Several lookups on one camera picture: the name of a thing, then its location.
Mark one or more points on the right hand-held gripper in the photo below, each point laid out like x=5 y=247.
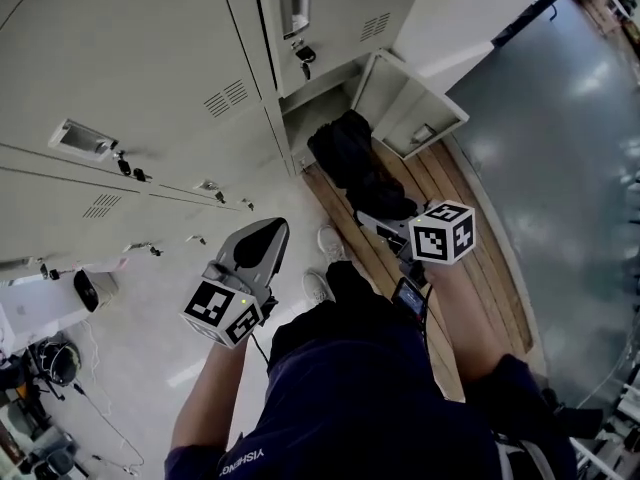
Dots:
x=430 y=240

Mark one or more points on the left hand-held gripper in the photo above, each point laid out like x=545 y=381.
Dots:
x=250 y=268

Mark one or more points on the grey metal locker cabinet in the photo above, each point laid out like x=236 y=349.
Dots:
x=125 y=68

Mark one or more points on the person's right forearm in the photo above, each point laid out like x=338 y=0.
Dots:
x=465 y=328

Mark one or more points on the person's left forearm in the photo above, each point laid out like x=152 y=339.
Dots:
x=210 y=393

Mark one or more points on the small black screen device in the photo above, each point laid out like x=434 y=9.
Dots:
x=409 y=299

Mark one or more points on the person's left white shoe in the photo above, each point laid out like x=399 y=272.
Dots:
x=317 y=288

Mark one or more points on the person's white shoe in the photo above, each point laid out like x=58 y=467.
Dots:
x=331 y=243
x=317 y=288

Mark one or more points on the wooden plank platform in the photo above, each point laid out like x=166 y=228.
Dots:
x=480 y=293

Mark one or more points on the person's right white shoe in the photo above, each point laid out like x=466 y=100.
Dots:
x=331 y=243

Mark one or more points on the black trousers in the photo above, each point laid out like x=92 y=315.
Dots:
x=350 y=293

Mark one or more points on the white device with black face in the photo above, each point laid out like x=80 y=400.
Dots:
x=85 y=290

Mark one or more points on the navy blue shirt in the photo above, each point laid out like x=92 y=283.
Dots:
x=350 y=408

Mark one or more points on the black helmet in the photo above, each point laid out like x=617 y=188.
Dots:
x=59 y=363

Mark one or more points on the white cardboard box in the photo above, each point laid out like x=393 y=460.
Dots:
x=35 y=318

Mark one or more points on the black metal table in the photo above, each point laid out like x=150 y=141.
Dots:
x=525 y=15

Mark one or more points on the black tripod stand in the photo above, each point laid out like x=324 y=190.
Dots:
x=35 y=388

